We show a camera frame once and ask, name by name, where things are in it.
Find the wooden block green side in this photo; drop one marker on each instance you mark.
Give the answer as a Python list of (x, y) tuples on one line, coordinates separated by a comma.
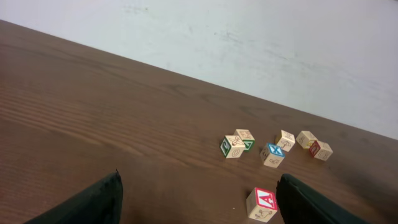
[(246, 137)]

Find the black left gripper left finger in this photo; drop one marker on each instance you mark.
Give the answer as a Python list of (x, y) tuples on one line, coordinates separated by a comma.
[(99, 203)]

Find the wooden block red side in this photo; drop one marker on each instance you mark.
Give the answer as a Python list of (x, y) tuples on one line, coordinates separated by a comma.
[(320, 150)]

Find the wooden block red A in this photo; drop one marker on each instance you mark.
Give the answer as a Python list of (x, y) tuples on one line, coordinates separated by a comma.
[(261, 205)]

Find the wooden block umbrella drawing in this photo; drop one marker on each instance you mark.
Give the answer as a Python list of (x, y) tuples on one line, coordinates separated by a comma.
[(285, 140)]

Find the wooden block yellow side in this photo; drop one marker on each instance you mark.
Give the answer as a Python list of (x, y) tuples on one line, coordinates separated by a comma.
[(305, 139)]

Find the wooden block blue X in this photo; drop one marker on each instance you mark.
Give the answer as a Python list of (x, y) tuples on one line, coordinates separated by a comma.
[(272, 155)]

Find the wooden block green letter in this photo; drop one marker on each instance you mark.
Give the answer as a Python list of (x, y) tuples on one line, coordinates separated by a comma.
[(232, 146)]

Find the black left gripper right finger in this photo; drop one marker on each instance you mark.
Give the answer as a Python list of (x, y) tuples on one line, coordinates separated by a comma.
[(299, 203)]

